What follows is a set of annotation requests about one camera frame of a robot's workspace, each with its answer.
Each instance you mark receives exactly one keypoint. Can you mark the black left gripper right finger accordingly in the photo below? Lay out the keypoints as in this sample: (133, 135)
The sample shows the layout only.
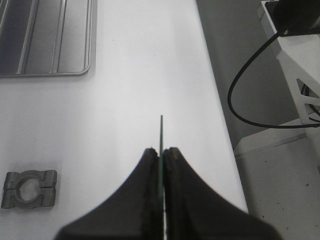
(194, 211)

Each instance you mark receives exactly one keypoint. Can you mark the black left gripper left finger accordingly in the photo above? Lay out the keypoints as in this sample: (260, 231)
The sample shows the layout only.
(133, 212)

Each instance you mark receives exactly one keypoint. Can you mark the green circuit board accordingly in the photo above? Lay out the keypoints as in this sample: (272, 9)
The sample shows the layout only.
(162, 160)

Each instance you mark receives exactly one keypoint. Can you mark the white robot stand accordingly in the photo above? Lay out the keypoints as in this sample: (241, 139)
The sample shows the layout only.
(293, 29)

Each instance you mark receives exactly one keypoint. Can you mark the grey metal clamp block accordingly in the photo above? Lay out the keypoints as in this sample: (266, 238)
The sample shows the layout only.
(29, 189)

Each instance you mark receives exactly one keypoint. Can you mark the silver metal tray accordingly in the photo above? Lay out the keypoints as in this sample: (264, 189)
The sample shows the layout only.
(46, 38)

